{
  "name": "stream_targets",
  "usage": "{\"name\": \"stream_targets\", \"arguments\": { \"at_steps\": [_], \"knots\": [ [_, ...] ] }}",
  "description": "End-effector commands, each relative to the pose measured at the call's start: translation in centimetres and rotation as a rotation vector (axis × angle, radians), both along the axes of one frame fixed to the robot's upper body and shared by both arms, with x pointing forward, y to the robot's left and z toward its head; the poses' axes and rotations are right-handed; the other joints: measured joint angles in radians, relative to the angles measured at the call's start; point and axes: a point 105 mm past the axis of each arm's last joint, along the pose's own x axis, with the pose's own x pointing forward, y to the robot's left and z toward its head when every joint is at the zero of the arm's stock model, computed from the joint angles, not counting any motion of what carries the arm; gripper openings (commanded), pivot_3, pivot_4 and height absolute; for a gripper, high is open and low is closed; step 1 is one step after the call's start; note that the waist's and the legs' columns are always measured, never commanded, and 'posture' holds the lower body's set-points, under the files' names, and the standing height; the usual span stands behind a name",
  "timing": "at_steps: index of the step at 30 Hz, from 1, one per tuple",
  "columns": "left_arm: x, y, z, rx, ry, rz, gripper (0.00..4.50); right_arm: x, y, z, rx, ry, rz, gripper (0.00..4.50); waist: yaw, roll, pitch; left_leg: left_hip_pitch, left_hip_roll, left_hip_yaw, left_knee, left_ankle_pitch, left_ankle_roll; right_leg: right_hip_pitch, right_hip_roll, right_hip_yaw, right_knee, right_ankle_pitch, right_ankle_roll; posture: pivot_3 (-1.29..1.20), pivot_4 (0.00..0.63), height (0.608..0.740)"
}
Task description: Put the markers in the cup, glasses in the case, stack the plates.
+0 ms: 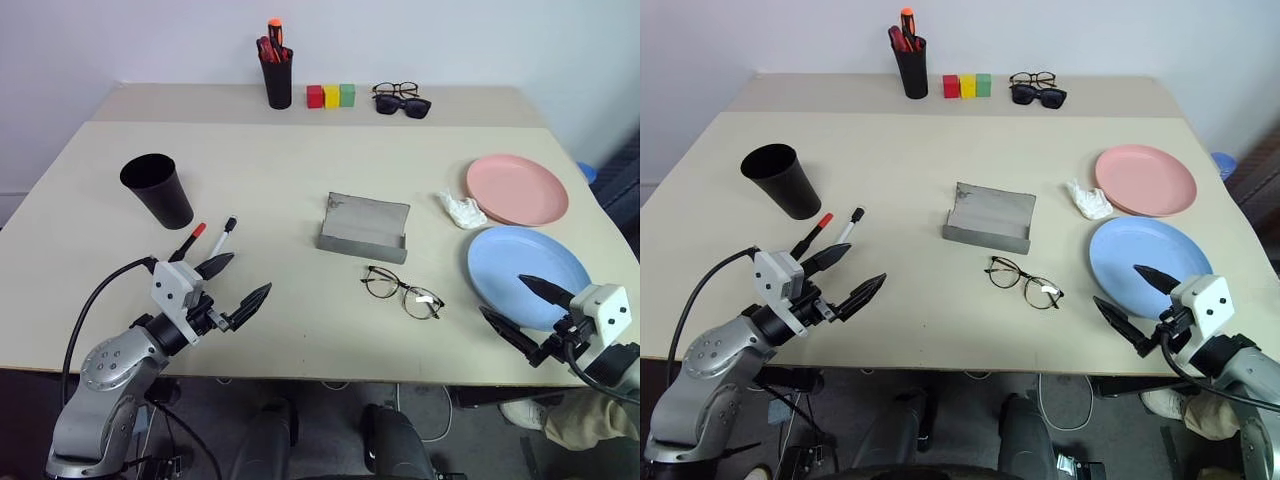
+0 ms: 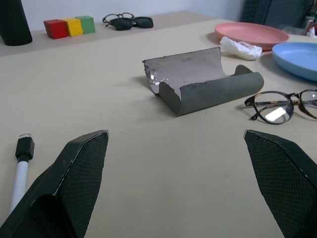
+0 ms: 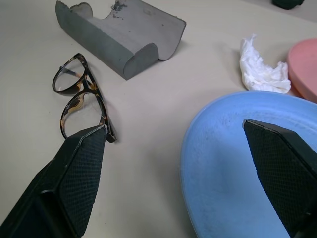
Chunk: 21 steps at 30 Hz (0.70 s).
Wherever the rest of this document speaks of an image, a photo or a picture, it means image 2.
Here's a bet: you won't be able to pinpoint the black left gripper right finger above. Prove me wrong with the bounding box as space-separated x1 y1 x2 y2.
243 129 317 238

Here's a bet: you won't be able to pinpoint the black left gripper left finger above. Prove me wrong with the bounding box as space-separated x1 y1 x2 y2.
0 129 110 238

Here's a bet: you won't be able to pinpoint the white marker with black cap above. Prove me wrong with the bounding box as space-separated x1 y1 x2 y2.
9 133 35 215

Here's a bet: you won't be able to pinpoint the tortoiseshell round eyeglasses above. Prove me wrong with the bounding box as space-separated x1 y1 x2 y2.
244 89 317 124

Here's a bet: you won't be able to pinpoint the grey open glasses case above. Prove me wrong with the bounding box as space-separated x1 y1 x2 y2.
142 47 264 117

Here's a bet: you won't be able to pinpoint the blue plastic plate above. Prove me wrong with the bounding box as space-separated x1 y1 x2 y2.
271 41 317 82

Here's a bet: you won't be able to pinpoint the crumpled white tissue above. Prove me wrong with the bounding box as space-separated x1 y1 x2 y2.
219 36 263 61

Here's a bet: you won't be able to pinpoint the pink plastic plate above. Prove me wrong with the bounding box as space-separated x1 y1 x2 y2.
214 22 290 52

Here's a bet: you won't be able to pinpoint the red wooden block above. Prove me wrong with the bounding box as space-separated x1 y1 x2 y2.
43 19 69 40

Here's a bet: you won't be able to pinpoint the yellow wooden block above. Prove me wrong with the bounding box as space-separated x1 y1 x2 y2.
61 17 84 37

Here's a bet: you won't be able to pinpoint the green wooden block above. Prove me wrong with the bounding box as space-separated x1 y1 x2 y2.
75 15 96 35

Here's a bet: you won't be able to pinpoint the black sunglasses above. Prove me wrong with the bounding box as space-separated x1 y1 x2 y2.
108 16 154 31

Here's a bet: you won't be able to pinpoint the thin dark-rimmed eyeglasses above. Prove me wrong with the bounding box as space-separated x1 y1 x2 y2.
102 12 136 27

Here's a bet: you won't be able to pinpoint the tall black pen holder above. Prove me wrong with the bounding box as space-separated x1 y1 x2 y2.
0 0 33 47

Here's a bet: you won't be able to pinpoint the dark cabinet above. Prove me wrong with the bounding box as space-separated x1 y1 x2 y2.
240 0 317 28

